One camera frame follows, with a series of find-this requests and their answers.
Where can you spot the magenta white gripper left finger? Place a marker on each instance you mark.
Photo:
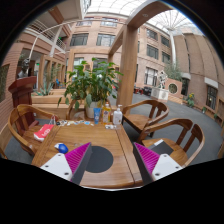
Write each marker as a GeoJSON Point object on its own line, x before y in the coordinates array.
{"type": "Point", "coordinates": [70, 166]}

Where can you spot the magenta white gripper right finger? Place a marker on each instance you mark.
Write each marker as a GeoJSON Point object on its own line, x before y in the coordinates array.
{"type": "Point", "coordinates": [153, 166]}

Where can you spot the blue white computer mouse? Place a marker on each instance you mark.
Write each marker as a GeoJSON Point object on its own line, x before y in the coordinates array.
{"type": "Point", "coordinates": [62, 148]}

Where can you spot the round dark grey mouse pad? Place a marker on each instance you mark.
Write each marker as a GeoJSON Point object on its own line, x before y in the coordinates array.
{"type": "Point", "coordinates": [100, 161]}

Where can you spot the dark notebook on chair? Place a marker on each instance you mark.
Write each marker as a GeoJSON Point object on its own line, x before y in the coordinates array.
{"type": "Point", "coordinates": [161, 147]}

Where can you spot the near right wooden chair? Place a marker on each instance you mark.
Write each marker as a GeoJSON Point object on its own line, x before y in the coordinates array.
{"type": "Point", "coordinates": [179, 143]}

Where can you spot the wooden chair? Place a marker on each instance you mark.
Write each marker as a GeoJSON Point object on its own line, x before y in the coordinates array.
{"type": "Point", "coordinates": [23, 125]}
{"type": "Point", "coordinates": [179, 143]}
{"type": "Point", "coordinates": [155, 113]}

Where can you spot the red book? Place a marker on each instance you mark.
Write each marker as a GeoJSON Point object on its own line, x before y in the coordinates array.
{"type": "Point", "coordinates": [43, 132]}

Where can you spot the small white box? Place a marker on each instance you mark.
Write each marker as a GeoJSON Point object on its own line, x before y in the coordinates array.
{"type": "Point", "coordinates": [110, 126]}

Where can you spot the far right wooden chair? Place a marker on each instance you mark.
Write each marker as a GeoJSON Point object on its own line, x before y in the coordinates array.
{"type": "Point", "coordinates": [155, 113]}

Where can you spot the blue tube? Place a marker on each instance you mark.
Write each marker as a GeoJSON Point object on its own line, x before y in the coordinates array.
{"type": "Point", "coordinates": [96, 115]}

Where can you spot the white pump bottle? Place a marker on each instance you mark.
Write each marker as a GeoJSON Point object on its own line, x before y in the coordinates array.
{"type": "Point", "coordinates": [117, 116]}

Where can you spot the yellow liquid bottle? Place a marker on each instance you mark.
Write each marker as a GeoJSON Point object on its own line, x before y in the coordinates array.
{"type": "Point", "coordinates": [106, 112]}

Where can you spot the left wooden chair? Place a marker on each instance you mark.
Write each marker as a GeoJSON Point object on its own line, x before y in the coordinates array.
{"type": "Point", "coordinates": [23, 125]}

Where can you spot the white statue on plinth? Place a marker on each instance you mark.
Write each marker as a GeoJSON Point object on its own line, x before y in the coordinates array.
{"type": "Point", "coordinates": [159, 93]}

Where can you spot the green potted plant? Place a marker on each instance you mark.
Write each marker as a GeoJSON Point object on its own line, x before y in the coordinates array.
{"type": "Point", "coordinates": [88, 86]}

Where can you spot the wooden pillar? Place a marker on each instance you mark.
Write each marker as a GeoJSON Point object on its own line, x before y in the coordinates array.
{"type": "Point", "coordinates": [127, 38]}

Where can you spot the dark bust sculpture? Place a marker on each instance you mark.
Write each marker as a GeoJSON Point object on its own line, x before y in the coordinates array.
{"type": "Point", "coordinates": [25, 65]}

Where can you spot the wooden pedestal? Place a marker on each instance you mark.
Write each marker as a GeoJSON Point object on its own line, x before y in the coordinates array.
{"type": "Point", "coordinates": [21, 90]}

